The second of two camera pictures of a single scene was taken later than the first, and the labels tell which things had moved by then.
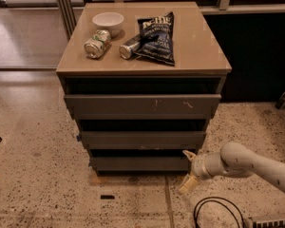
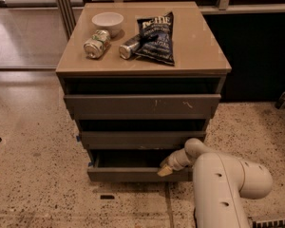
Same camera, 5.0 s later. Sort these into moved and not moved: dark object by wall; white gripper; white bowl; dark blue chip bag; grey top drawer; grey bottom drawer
Moved: grey bottom drawer; white gripper
Not moved: dark blue chip bag; grey top drawer; dark object by wall; white bowl
